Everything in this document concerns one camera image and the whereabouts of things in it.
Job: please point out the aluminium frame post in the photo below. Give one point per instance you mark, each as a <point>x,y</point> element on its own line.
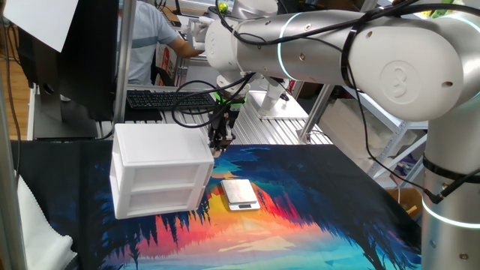
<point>9,187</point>
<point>125,56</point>

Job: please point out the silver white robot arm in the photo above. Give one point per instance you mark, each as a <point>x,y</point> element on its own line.
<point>318,48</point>

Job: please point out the brown cardboard box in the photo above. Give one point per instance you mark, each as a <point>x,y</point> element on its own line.
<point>403,197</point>

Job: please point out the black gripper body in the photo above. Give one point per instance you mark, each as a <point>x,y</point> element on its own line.
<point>225,118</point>

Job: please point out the black computer monitor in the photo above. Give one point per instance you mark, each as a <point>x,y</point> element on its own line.
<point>90,56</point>

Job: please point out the white fabric sheet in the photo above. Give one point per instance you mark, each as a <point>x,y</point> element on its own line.
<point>41,232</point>

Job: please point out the white drawer cabinet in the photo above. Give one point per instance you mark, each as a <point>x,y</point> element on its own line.
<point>157,146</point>

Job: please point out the silver digital scale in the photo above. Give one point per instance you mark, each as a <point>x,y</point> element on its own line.
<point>240,191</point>

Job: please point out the white paper sheet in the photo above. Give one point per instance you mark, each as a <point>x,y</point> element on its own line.
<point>41,18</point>

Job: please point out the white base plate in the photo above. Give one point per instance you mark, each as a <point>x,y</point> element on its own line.
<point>296,108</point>

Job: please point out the white robotic hand device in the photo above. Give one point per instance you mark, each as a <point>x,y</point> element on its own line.
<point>195,33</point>

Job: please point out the yellow green ball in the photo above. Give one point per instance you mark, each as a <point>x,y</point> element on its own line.
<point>223,6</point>

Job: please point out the white foam blocks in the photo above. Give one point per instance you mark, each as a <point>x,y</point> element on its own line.
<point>348,127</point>

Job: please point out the colourful landscape print cloth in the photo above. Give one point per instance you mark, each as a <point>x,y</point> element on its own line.
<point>300,187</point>

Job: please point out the black keyboard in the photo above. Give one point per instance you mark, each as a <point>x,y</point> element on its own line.
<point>157,99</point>

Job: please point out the white metal shelf rack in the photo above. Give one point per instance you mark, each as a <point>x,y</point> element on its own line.
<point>407,125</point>

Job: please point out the person in light blue shirt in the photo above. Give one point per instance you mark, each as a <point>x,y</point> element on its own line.
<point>150,37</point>

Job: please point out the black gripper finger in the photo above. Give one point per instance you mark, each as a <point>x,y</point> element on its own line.
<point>214,138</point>
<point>227,139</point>

